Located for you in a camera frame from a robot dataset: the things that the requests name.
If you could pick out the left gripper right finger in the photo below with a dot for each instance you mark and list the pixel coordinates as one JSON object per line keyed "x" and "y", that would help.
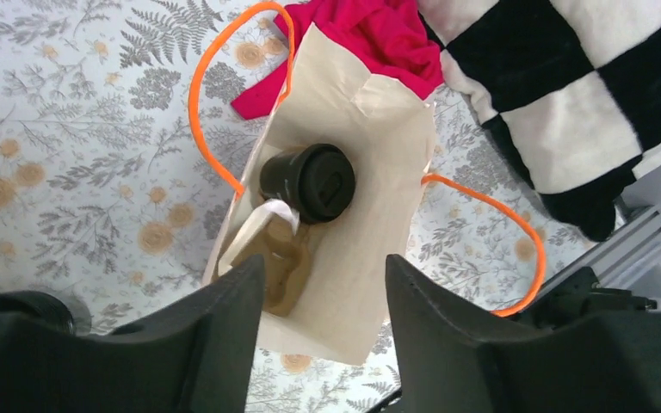
{"x": 454, "y": 356}

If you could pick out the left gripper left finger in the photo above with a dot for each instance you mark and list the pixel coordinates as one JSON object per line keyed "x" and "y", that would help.
{"x": 194, "y": 355}

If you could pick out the single brown pulp carrier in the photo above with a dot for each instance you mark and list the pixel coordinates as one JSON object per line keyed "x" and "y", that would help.
{"x": 287, "y": 263}

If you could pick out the white straw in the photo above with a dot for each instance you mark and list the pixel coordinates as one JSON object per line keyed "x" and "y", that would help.
{"x": 258, "y": 219}

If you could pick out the dark translucent coffee cup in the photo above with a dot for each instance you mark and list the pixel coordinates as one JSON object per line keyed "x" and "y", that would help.
{"x": 280, "y": 176}

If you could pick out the black cup lid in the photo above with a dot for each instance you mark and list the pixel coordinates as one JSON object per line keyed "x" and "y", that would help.
{"x": 326, "y": 184}

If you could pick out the beige paper bag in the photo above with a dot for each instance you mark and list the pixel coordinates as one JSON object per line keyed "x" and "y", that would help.
{"x": 388, "y": 135}

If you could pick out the black ribbed cup stack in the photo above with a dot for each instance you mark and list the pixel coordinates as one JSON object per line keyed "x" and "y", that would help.
{"x": 40, "y": 306}

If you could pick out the floral table mat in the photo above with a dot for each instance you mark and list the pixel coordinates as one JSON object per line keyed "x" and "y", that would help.
{"x": 104, "y": 197}

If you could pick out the black white checkered blanket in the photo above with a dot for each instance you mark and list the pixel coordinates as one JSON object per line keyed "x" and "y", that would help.
{"x": 570, "y": 92}

